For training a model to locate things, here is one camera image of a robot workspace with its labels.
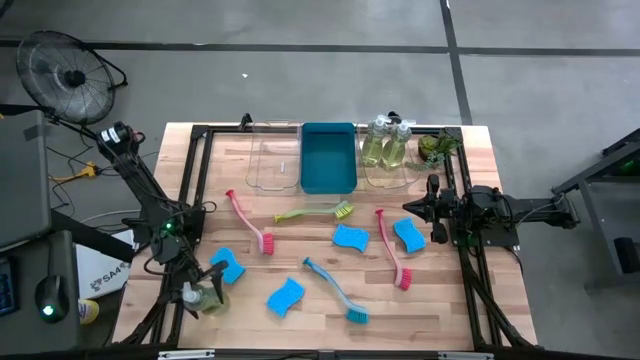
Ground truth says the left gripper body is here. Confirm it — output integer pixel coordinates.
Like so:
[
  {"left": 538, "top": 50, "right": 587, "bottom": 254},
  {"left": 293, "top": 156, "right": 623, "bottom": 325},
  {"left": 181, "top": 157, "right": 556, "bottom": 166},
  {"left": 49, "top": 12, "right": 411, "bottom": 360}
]
[{"left": 152, "top": 233, "right": 211, "bottom": 282}]

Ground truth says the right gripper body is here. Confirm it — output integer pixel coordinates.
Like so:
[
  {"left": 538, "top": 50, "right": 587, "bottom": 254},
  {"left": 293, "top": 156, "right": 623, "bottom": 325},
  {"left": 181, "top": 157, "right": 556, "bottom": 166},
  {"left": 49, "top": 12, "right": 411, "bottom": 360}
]
[{"left": 427, "top": 173, "right": 460, "bottom": 245}]

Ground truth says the green dish soap bottle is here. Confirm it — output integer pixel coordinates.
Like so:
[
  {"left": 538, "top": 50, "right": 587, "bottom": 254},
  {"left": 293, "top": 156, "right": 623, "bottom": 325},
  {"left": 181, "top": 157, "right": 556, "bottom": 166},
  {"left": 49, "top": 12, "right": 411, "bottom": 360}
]
[
  {"left": 381, "top": 119, "right": 417, "bottom": 171},
  {"left": 178, "top": 278, "right": 231, "bottom": 317},
  {"left": 360, "top": 114, "right": 392, "bottom": 169}
]

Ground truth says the blue sponge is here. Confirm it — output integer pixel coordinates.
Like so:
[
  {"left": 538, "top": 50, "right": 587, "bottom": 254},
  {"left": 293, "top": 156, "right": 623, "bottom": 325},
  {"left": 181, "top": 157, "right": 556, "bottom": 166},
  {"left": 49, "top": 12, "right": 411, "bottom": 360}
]
[
  {"left": 332, "top": 223, "right": 371, "bottom": 254},
  {"left": 266, "top": 277, "right": 306, "bottom": 319},
  {"left": 392, "top": 216, "right": 428, "bottom": 255},
  {"left": 208, "top": 246, "right": 247, "bottom": 286}
]

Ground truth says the pink dish brush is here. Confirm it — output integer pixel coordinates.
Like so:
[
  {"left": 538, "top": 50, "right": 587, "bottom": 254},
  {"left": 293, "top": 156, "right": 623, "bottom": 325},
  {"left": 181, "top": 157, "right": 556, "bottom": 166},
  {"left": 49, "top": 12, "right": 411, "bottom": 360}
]
[
  {"left": 374, "top": 208, "right": 414, "bottom": 293},
  {"left": 224, "top": 188, "right": 276, "bottom": 257}
]

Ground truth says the green dish brush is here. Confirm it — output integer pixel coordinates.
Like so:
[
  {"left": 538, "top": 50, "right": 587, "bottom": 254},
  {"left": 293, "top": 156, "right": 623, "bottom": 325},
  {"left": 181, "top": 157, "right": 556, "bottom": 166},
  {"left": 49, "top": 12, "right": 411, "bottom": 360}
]
[{"left": 273, "top": 200, "right": 355, "bottom": 224}]

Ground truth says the blue dish brush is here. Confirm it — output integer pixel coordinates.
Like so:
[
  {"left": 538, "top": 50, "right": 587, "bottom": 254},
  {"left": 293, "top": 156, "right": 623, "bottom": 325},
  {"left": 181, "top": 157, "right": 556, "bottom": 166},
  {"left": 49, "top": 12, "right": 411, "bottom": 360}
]
[{"left": 302, "top": 256, "right": 371, "bottom": 325}]

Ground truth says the clear plastic bin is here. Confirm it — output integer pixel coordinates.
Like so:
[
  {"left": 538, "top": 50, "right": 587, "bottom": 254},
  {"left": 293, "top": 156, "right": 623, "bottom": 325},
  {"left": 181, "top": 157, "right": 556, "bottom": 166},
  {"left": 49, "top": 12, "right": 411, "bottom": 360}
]
[
  {"left": 355, "top": 122, "right": 422, "bottom": 194},
  {"left": 244, "top": 119, "right": 303, "bottom": 194}
]

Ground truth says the potted succulent plant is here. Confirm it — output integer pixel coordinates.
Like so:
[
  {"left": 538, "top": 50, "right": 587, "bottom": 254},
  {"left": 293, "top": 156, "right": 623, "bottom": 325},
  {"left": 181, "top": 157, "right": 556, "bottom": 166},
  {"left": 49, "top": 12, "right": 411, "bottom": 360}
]
[{"left": 403, "top": 130, "right": 464, "bottom": 172}]

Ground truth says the white cardboard box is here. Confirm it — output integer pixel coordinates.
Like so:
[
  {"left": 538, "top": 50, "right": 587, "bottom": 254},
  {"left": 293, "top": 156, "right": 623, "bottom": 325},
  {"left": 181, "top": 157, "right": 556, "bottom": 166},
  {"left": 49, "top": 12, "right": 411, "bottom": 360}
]
[{"left": 74, "top": 228, "right": 137, "bottom": 300}]

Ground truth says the black diagonal beam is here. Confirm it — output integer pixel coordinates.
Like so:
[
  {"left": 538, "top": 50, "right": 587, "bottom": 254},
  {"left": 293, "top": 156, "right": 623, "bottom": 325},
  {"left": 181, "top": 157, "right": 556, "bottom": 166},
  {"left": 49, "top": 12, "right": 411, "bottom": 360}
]
[{"left": 49, "top": 208, "right": 137, "bottom": 265}]

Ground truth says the yellow round cap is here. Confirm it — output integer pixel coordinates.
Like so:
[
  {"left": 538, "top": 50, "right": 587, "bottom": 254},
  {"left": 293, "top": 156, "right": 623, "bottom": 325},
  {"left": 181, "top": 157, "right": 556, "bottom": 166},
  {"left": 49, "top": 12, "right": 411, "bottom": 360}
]
[{"left": 78, "top": 297, "right": 101, "bottom": 326}]

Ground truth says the teal plastic bin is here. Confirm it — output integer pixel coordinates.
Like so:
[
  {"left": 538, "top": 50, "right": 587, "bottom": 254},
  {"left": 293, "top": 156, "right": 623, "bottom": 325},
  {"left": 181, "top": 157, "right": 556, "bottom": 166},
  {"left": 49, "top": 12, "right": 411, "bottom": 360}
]
[{"left": 299, "top": 121, "right": 359, "bottom": 195}]

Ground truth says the black computer mouse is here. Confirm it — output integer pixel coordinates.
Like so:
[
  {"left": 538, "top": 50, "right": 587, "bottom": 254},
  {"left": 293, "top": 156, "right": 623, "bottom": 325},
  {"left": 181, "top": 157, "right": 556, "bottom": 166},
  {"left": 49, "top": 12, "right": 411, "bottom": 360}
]
[{"left": 34, "top": 274, "right": 71, "bottom": 324}]

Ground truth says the yellow power plug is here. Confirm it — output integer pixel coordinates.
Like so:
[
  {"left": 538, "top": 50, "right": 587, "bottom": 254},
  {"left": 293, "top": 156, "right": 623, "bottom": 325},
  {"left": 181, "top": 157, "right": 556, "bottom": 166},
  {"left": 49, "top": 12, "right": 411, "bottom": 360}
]
[{"left": 49, "top": 161, "right": 100, "bottom": 184}]

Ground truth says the dark grey desk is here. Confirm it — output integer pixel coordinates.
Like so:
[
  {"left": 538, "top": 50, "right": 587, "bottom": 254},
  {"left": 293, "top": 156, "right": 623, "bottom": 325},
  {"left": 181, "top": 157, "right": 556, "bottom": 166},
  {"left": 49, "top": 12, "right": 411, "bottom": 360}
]
[{"left": 0, "top": 230, "right": 84, "bottom": 354}]

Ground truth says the black keyboard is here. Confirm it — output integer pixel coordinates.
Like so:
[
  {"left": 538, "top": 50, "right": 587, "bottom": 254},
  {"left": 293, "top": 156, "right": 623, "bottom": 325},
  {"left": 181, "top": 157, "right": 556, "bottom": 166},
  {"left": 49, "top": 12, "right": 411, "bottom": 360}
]
[{"left": 0, "top": 257, "right": 20, "bottom": 319}]

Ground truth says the grey monitor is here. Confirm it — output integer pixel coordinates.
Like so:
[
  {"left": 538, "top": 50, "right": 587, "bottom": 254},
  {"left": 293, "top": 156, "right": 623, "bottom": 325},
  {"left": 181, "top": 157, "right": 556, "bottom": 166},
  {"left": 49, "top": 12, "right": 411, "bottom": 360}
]
[{"left": 0, "top": 109, "right": 52, "bottom": 252}]

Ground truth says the black floor fan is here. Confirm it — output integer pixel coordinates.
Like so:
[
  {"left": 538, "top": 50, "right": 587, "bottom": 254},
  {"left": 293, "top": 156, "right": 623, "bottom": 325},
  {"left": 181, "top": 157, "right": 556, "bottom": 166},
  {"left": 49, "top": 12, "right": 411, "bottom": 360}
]
[{"left": 14, "top": 28, "right": 130, "bottom": 147}]

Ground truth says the silver bracket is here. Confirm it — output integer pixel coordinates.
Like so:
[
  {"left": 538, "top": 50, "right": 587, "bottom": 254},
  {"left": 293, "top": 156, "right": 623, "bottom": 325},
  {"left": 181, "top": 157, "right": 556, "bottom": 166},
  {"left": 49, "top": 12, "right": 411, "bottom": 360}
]
[
  {"left": 437, "top": 350, "right": 495, "bottom": 360},
  {"left": 157, "top": 349, "right": 217, "bottom": 360}
]

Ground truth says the black table frame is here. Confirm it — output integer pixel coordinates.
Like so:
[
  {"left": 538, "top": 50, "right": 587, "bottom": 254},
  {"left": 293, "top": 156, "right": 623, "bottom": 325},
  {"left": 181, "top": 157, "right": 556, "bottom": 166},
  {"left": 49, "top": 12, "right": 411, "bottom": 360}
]
[{"left": 112, "top": 113, "right": 540, "bottom": 351}]

